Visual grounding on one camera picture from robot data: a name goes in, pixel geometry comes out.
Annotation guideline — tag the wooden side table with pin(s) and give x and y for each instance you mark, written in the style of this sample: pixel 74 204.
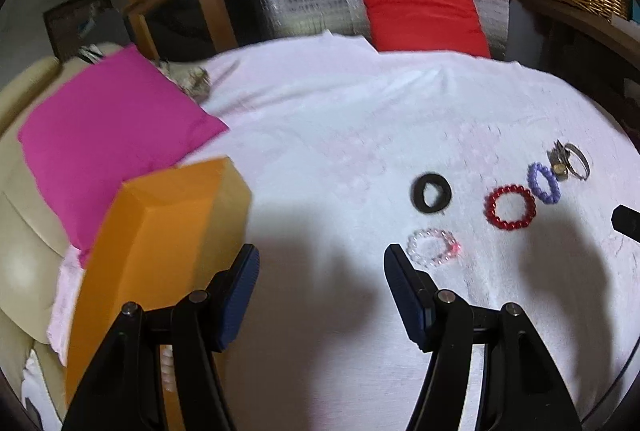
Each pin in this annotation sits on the wooden side table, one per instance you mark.
pixel 585 28

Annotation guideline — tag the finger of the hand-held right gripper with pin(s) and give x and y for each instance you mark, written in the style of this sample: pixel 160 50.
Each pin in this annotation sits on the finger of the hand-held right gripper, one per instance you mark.
pixel 629 222

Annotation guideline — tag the red cushion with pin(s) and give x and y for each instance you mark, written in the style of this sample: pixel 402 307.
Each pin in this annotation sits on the red cushion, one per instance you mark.
pixel 420 11

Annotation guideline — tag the camouflage patterned cloth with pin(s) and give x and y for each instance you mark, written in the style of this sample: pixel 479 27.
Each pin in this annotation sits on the camouflage patterned cloth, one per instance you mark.
pixel 190 81

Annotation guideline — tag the orange cardboard box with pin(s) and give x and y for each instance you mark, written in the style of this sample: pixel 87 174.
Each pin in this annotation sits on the orange cardboard box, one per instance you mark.
pixel 150 231

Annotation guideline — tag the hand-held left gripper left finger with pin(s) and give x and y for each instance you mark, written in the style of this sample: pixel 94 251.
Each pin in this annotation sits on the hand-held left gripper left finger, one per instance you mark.
pixel 239 291

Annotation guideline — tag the magenta pillow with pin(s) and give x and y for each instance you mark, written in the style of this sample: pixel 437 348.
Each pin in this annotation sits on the magenta pillow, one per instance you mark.
pixel 110 136

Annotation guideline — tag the beige sofa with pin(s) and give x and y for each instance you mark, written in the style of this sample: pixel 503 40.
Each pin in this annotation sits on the beige sofa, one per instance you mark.
pixel 25 251

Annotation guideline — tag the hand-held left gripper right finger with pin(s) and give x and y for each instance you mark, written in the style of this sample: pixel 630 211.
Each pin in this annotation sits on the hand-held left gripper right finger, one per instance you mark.
pixel 406 296

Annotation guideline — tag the silver wrist watch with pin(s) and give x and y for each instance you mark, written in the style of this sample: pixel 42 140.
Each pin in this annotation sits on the silver wrist watch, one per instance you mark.
pixel 559 168

